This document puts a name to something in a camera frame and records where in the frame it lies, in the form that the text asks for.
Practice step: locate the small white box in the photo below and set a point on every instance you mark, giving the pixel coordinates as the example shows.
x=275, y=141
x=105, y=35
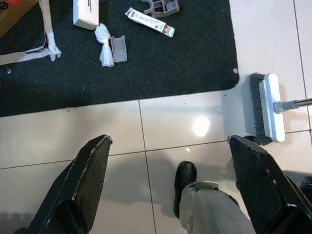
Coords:
x=85, y=14

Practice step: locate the black floor mat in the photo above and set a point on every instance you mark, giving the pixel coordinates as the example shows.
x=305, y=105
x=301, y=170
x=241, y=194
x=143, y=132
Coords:
x=170, y=61

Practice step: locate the crumpled white plastic bag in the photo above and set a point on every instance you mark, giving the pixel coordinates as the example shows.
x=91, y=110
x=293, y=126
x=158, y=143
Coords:
x=103, y=36

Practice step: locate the long white printed box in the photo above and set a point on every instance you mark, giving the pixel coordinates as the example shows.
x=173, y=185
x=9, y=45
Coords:
x=148, y=22

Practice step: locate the open cardboard box red print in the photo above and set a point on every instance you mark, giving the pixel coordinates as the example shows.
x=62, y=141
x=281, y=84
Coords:
x=12, y=14

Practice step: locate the small grey bracket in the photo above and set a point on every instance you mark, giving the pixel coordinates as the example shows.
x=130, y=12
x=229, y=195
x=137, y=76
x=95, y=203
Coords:
x=119, y=50

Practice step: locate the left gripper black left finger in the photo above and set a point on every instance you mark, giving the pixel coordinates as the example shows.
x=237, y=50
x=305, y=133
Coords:
x=83, y=182

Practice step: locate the beige paper tape strip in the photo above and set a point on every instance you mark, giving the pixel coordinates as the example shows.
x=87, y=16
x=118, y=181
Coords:
x=47, y=29

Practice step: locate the white broom grey bristles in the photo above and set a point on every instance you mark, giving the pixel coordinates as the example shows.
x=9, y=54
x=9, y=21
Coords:
x=270, y=107

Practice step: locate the grey clip holder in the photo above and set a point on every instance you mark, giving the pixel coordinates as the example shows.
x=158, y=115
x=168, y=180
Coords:
x=165, y=8

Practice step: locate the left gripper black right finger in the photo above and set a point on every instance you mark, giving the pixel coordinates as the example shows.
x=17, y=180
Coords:
x=263, y=190

